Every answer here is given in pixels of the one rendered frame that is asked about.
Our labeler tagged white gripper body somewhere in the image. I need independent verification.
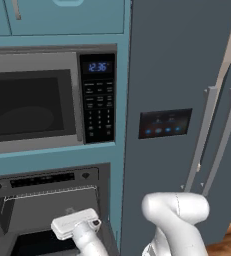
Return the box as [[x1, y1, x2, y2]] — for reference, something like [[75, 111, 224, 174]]
[[50, 207, 100, 241]]

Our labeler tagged metal oven rack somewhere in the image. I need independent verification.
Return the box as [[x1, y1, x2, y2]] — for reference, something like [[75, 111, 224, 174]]
[[1, 184, 99, 216]]

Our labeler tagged dark grey built-in oven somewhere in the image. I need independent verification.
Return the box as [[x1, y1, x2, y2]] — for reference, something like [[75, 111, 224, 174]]
[[0, 162, 120, 256]]

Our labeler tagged dark grey oven door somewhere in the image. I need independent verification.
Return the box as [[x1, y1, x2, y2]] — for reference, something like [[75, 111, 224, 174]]
[[0, 229, 120, 256]]

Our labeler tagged grey microwave oven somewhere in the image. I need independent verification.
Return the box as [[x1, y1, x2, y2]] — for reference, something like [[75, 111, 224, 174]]
[[0, 44, 118, 156]]

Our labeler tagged microwave door with dark window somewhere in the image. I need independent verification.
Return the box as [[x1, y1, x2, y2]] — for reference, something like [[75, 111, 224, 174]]
[[0, 51, 85, 156]]

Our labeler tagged slate grey fridge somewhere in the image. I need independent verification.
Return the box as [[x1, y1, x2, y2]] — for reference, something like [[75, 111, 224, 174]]
[[119, 0, 231, 256]]

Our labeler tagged grey fridge door handle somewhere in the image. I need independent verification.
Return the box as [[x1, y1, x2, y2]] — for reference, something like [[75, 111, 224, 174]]
[[181, 85, 220, 193], [200, 83, 231, 198]]

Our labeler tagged grey cupboard handle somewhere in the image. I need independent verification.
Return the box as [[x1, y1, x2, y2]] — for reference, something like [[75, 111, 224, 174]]
[[10, 0, 22, 21]]

